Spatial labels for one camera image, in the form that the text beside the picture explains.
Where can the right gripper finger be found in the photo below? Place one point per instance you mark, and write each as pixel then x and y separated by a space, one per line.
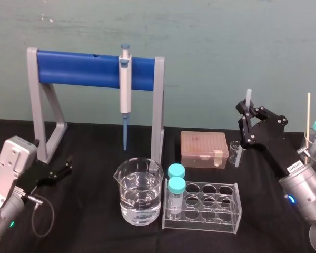
pixel 247 131
pixel 259 112

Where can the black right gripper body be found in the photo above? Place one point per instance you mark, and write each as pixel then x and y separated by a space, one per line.
pixel 276 142

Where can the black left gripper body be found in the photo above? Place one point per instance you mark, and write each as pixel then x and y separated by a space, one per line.
pixel 38 174

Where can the clear glass stirring rod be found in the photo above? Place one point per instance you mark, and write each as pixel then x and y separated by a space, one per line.
pixel 248 97

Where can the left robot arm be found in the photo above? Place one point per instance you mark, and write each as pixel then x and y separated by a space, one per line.
pixel 8 168

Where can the small empty glass beaker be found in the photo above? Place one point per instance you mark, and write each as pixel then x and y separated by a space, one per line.
pixel 234 153

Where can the beige tape strip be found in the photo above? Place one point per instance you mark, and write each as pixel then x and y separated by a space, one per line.
pixel 218 158

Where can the glass beaker holding tubes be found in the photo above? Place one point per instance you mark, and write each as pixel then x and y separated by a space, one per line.
pixel 314 153

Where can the thin wooden stick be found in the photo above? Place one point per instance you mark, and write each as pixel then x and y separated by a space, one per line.
pixel 308 118

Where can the black table cloth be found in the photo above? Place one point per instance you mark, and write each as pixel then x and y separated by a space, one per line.
pixel 81 210

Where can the brown translucent pipette tip box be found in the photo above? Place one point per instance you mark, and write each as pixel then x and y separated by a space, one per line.
pixel 200 147

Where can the large glass beaker with water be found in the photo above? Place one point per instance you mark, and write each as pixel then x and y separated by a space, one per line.
pixel 139 195

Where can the clear acrylic tube rack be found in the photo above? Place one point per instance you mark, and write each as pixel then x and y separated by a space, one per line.
pixel 213 210

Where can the white and blue pipette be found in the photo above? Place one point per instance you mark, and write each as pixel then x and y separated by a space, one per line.
pixel 125 89

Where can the grey and blue pipette stand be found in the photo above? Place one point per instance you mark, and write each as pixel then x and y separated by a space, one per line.
pixel 79 69

